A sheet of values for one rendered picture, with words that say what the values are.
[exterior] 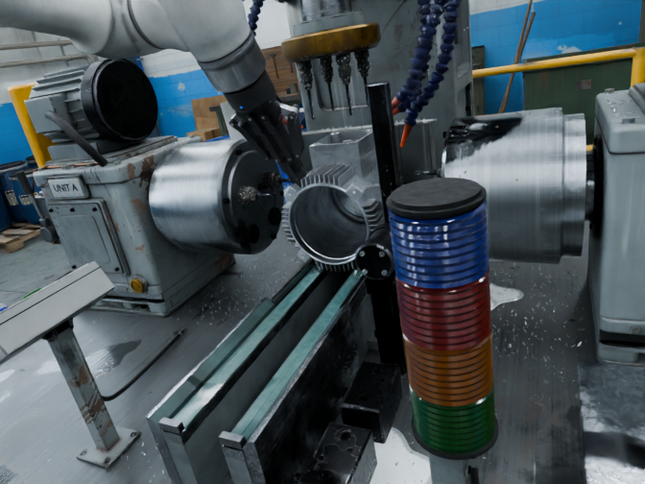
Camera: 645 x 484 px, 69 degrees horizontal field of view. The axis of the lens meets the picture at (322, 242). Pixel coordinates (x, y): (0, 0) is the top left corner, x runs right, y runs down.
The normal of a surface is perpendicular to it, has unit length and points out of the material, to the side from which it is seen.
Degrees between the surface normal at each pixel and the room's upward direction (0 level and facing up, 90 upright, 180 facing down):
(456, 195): 0
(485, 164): 54
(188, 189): 62
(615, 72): 90
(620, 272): 90
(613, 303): 90
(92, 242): 90
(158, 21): 116
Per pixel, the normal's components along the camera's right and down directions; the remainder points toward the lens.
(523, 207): -0.42, 0.32
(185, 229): -0.37, 0.55
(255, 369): 0.90, 0.01
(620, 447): -0.17, -0.91
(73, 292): 0.71, -0.43
